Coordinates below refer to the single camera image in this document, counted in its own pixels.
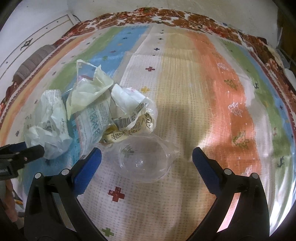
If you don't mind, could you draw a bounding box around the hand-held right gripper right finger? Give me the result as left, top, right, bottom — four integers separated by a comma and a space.
190, 146, 270, 241

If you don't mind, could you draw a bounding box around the grey striped pillow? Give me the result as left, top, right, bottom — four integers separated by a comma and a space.
13, 44, 57, 81

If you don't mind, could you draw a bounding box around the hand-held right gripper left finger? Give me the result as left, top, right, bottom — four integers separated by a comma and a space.
24, 147, 108, 241

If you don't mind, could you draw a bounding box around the blue printed wrapper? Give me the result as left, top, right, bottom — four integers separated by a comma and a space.
69, 102, 111, 160

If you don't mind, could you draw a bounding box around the floral brown blanket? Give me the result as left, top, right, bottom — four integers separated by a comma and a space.
0, 7, 296, 112

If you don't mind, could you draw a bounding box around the white barcode wrapper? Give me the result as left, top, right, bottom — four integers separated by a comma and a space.
111, 84, 159, 135

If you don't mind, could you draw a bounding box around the striped pastel mat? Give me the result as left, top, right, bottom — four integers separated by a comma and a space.
0, 23, 296, 241

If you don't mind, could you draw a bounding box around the yellow printed wrapper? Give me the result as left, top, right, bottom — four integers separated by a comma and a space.
99, 126, 130, 144

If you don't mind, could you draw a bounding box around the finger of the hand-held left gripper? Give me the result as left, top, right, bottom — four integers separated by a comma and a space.
0, 142, 28, 151
0, 145, 45, 168

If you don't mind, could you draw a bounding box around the clear plastic cup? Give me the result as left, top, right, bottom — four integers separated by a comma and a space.
117, 136, 180, 183

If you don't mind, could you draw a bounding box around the white bed headboard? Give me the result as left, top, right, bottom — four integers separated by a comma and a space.
0, 13, 80, 77

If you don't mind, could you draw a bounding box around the cream torn wrapper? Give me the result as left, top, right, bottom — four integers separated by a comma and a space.
66, 60, 114, 118

